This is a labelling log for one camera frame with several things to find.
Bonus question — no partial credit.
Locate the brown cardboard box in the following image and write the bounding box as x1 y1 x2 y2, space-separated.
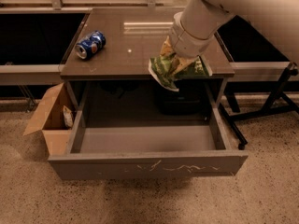
23 83 76 156

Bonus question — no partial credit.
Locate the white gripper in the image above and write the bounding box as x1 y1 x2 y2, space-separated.
160 11 215 76

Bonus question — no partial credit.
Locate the white snack packet in box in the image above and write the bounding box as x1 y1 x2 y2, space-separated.
63 106 74 129

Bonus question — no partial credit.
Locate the grey cabinet counter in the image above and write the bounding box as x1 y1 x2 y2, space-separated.
60 7 235 110

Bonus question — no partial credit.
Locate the grey open drawer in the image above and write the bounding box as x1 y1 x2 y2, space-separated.
48 79 249 181

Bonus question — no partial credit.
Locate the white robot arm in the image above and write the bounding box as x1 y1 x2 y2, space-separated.
160 0 299 65

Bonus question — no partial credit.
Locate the blue crushed soda can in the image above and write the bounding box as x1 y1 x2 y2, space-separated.
75 31 106 60

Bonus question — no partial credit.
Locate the black metal stand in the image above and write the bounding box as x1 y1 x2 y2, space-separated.
219 62 299 150

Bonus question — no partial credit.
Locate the green jalapeno chip bag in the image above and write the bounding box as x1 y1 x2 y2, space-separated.
149 54 213 91

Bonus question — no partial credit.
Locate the metal window rail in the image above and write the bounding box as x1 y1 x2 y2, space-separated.
0 0 299 86

